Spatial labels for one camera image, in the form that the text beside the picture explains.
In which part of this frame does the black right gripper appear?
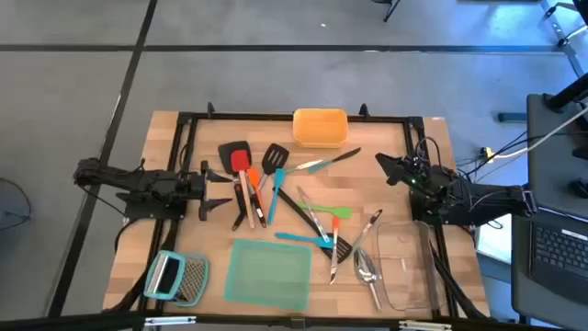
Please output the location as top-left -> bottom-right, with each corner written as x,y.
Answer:
374,152 -> 435,192

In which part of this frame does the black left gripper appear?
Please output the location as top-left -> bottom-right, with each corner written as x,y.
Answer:
176,159 -> 233,223

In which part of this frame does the black turner red-accent handle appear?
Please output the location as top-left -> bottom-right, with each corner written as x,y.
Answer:
217,140 -> 254,220

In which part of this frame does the red spatula wooden handle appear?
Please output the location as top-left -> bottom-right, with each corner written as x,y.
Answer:
230,149 -> 256,230

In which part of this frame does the orange silicone turner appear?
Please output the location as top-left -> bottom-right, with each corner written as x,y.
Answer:
245,166 -> 266,212

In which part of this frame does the black-blade knife teal handle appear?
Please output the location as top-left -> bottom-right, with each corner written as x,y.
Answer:
306,146 -> 363,176

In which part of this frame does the knife with orange handle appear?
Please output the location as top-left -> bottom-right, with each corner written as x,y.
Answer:
328,216 -> 342,286

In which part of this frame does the knife with patterned handle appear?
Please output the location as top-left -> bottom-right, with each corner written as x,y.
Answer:
295,185 -> 332,244

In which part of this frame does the teal silicone mat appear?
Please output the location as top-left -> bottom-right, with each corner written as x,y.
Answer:
223,237 -> 314,312

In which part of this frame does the green silicone spatula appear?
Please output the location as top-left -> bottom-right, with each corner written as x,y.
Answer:
296,201 -> 354,220

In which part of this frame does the orange plastic bin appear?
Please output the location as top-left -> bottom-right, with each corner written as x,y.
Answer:
292,108 -> 349,150

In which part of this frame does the teal framed grater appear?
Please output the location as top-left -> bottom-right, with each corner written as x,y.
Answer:
142,249 -> 211,308

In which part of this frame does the steel scoop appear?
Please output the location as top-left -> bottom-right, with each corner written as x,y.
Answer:
352,246 -> 384,312

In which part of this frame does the clear plastic container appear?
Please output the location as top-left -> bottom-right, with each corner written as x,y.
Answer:
375,219 -> 443,312

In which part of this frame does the black tripod leg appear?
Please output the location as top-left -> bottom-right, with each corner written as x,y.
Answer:
382,0 -> 401,24

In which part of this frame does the black computer keyboard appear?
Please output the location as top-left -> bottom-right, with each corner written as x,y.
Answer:
529,222 -> 588,305

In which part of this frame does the small black desk object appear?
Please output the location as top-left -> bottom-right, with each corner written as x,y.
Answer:
568,177 -> 588,200

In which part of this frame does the black monitor pole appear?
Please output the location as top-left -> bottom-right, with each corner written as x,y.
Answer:
543,72 -> 588,114

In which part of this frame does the black rig crossbar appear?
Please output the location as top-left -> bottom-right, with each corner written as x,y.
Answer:
0,311 -> 588,331

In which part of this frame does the office chair base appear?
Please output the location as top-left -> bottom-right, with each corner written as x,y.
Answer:
540,0 -> 588,48

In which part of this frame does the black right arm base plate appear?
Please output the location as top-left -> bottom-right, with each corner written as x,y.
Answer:
409,188 -> 477,227

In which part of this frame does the knife with pale green handle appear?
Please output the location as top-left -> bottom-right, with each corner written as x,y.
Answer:
349,209 -> 384,252

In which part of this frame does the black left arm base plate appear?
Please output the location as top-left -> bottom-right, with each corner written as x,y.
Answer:
115,190 -> 189,221

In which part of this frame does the black metal table frame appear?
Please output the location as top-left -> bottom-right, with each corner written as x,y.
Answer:
137,111 -> 460,319

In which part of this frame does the white cable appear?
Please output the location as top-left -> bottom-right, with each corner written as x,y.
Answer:
492,104 -> 588,161

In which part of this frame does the black cable bundle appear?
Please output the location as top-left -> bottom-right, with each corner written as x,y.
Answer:
429,241 -> 491,321
104,219 -> 178,314

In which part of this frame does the silver metal bracket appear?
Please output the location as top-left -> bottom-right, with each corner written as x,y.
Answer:
143,315 -> 198,327
397,320 -> 452,331

